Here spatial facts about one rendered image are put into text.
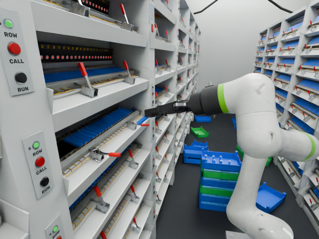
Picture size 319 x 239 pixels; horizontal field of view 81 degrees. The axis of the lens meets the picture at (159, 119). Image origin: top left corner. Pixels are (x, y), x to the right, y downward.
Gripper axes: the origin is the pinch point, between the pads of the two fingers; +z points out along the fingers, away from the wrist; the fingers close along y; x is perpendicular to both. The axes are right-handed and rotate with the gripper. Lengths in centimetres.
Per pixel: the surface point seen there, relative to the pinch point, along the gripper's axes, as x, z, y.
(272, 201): 75, -22, -141
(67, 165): 15.1, 6.9, 31.6
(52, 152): 11.3, -2.1, 39.6
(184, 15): -121, 32, -122
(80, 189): 21.5, 4.4, 29.7
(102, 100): -1.9, 1.1, 23.8
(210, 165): 34, 12, -87
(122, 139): 9.1, 10.7, 7.2
